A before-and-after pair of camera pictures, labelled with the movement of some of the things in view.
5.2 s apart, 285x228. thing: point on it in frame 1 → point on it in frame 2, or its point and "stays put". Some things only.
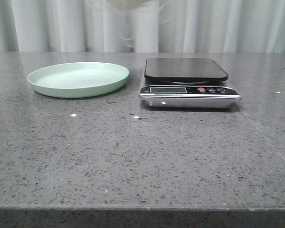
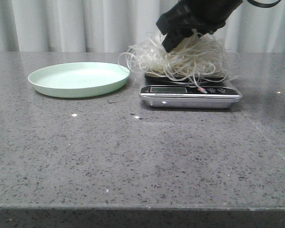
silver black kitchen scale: (187, 83) stays put
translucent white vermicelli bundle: (128, 7) → (198, 57)
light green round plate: (78, 80) stays put
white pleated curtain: (178, 26) stays put
